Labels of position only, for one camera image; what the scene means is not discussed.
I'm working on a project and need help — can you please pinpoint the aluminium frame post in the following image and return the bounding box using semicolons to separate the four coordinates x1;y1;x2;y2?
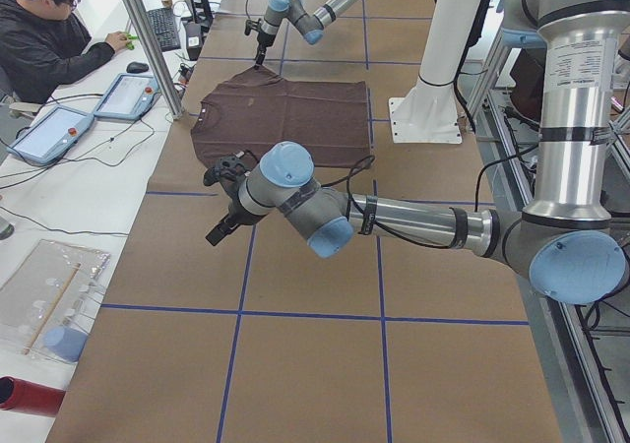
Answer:
122;0;184;120

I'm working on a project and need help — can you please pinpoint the light blue cup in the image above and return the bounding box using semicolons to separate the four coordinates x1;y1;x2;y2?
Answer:
43;326;88;362

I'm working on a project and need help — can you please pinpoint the brown t-shirt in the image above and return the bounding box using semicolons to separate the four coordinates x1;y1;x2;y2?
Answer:
191;67;370;168

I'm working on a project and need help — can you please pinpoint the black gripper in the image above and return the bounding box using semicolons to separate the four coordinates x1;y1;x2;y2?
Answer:
206;202;256;245
254;32;272;69

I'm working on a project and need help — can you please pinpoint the aluminium side frame rail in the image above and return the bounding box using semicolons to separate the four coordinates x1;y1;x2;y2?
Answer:
475;88;629;442

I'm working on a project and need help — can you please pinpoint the green toy object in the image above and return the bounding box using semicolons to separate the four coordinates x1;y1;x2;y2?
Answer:
125;33;139;50

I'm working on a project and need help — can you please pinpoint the wooden stick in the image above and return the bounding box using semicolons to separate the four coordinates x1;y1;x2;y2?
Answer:
22;263;81;355

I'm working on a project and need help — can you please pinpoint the clear plastic bag sheet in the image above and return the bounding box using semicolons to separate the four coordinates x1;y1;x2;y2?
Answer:
1;240;110;363

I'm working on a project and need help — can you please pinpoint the near blue teach pendant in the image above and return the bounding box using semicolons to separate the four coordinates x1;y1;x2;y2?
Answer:
6;105;95;165

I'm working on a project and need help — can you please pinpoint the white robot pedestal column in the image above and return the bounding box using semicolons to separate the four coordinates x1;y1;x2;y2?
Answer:
389;0;482;145

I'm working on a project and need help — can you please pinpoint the red cylinder tube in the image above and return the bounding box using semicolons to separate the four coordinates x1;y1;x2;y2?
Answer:
1;376;66;417

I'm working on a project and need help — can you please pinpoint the person in black jacket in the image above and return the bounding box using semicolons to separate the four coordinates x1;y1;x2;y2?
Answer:
1;0;130;103

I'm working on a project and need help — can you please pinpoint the blue teach pendant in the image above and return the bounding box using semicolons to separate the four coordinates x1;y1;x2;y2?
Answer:
93;73;159;121
6;105;95;165

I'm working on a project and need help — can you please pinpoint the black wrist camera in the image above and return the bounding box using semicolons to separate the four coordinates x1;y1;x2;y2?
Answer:
203;152;248;187
244;19;261;36

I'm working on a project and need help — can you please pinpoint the black keyboard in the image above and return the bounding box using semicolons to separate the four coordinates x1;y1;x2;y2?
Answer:
147;8;181;51

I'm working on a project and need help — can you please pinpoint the far blue teach pendant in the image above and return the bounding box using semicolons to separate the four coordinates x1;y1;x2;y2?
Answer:
93;73;159;121

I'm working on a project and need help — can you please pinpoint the black box with label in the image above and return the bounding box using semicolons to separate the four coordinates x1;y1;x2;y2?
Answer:
183;22;204;61

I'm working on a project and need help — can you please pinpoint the black computer mouse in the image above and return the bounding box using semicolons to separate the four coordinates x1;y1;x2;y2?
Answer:
126;61;149;74

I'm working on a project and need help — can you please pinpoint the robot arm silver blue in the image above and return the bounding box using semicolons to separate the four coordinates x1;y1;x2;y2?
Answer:
244;0;359;70
208;0;629;305

